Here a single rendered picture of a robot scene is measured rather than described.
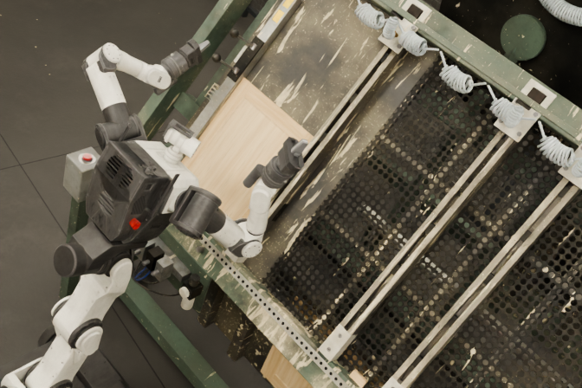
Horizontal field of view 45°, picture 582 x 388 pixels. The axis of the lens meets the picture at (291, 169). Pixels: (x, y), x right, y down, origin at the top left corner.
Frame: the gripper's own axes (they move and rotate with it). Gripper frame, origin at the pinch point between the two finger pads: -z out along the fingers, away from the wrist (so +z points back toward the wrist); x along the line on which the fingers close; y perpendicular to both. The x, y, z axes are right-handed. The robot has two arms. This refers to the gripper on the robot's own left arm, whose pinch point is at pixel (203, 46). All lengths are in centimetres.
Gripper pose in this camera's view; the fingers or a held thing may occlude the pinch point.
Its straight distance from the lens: 285.9
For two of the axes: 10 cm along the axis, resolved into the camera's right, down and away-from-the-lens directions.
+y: 6.8, 6.1, -4.1
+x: 0.3, 5.3, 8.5
